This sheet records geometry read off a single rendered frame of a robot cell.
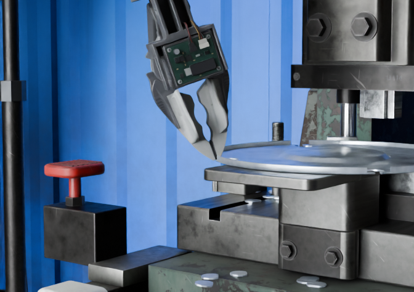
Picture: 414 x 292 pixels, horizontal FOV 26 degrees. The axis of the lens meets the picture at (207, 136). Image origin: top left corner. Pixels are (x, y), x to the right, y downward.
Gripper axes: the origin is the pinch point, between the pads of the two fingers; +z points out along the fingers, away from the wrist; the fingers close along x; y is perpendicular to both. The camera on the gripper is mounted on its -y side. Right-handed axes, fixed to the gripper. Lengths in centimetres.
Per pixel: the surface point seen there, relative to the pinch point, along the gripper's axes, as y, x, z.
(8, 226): -79, -33, 14
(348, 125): -17.3, 21.7, 6.5
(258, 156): -1.9, 5.3, 3.1
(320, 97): -33.6, 23.7, 3.7
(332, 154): 3.5, 12.6, 5.0
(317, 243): 4.7, 7.4, 13.8
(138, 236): -187, -6, 50
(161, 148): -176, 10, 23
